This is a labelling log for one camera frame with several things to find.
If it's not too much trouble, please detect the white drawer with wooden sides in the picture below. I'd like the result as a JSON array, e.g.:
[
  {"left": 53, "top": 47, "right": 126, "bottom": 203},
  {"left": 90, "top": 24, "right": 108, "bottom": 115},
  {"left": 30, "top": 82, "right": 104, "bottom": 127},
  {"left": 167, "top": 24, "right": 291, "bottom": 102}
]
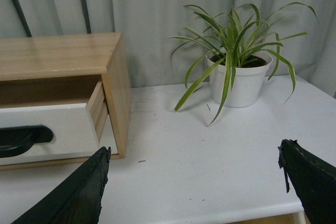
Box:
[{"left": 1, "top": 78, "right": 118, "bottom": 166}]

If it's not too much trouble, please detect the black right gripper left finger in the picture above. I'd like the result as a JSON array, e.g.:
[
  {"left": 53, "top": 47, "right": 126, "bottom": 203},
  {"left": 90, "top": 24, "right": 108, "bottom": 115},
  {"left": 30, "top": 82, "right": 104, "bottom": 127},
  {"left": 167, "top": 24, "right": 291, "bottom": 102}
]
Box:
[{"left": 13, "top": 147, "right": 111, "bottom": 223}]

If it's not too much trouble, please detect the grey curtain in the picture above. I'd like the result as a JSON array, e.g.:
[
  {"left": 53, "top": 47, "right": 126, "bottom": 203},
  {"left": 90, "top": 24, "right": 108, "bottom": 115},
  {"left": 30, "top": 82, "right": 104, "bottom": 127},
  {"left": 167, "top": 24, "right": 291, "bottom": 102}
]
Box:
[{"left": 1, "top": 0, "right": 335, "bottom": 95}]

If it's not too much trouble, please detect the white plant pot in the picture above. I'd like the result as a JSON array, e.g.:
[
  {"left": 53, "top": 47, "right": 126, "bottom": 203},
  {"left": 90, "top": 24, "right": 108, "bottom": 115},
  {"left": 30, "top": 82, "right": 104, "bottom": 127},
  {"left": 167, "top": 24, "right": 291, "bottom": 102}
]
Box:
[{"left": 209, "top": 51, "right": 272, "bottom": 108}]

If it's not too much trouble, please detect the black drawer handle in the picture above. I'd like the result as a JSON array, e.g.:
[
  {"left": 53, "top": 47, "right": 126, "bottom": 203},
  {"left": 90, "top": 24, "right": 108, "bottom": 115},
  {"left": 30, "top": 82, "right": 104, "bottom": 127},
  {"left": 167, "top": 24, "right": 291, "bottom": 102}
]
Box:
[{"left": 1, "top": 125, "right": 54, "bottom": 158}]

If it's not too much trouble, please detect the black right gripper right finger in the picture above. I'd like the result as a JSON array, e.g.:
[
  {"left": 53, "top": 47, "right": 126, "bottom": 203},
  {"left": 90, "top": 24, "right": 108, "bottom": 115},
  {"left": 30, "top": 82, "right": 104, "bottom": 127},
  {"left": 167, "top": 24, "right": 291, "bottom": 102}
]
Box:
[{"left": 278, "top": 139, "right": 335, "bottom": 223}]

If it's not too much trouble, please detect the wooden drawer cabinet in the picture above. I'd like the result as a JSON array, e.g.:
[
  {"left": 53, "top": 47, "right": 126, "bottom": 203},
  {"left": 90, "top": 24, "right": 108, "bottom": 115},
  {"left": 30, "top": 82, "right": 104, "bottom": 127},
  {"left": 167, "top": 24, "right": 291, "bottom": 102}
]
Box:
[{"left": 1, "top": 33, "right": 132, "bottom": 170}]

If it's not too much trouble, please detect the green spider plant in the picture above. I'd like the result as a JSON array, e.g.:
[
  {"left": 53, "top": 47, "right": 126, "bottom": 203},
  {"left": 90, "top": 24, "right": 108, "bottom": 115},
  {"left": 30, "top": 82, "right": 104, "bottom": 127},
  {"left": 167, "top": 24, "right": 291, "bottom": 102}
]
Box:
[{"left": 168, "top": 2, "right": 319, "bottom": 126}]

